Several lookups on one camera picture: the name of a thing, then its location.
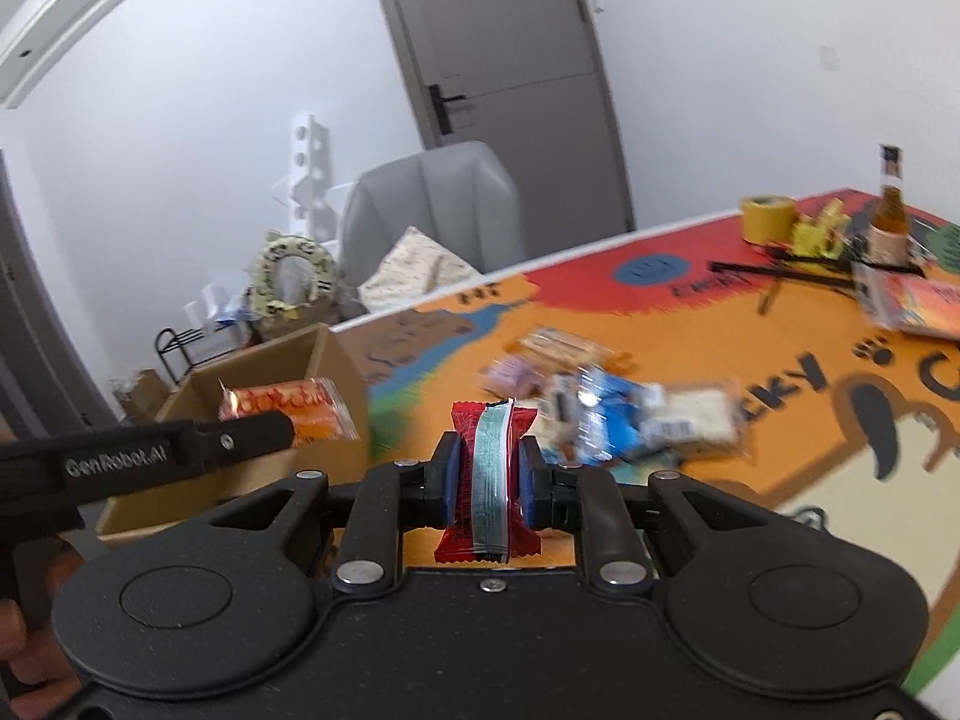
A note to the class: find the grey chair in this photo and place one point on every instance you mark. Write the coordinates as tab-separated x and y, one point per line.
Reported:
442	195

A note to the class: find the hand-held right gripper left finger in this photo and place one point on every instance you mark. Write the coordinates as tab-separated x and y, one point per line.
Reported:
450	491

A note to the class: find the beige cracker packet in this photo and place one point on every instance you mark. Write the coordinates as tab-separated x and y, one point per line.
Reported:
566	349

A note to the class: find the purple snack packet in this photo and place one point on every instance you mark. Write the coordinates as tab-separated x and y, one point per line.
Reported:
510	376

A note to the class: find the white wall rack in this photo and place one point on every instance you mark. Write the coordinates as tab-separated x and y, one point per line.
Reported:
307	165

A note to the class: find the panda print tissue holder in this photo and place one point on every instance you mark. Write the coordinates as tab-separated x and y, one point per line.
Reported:
262	281

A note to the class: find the yellow tape roll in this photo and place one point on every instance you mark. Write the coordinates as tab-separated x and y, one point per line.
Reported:
769	219

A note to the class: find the black metal tongs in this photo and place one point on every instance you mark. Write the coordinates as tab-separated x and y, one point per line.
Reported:
814	274

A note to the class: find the orange snack packet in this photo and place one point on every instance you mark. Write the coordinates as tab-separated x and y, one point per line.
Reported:
319	409

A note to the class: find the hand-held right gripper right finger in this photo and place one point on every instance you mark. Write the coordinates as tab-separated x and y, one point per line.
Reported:
529	491

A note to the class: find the blue snack packet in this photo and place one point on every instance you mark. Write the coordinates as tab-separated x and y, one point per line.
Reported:
604	409

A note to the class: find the grey door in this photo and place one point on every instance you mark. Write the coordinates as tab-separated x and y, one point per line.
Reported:
525	37

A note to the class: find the red snack packet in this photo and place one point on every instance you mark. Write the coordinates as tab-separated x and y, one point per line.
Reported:
491	457

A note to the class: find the clear zip bag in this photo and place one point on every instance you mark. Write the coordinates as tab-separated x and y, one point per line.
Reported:
911	300

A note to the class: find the small brown carton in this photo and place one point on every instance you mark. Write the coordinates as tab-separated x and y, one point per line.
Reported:
139	394

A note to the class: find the colourful printed tablecloth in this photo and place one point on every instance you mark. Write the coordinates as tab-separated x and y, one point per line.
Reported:
712	349

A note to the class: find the yellow plastic bag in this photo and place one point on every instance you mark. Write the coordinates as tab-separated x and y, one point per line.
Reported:
821	229

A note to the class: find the dotted cream cushion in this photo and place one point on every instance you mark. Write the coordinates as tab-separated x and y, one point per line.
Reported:
416	270

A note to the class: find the amber glass bottle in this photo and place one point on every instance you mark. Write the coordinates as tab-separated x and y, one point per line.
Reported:
890	229

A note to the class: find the white snack packet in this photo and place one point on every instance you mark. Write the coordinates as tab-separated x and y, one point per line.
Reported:
701	420

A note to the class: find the person's left hand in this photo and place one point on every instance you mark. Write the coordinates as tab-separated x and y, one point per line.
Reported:
30	660

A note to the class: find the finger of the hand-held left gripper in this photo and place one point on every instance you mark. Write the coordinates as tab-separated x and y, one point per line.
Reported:
247	439

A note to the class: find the cardboard box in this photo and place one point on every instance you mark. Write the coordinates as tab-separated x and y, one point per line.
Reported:
337	367

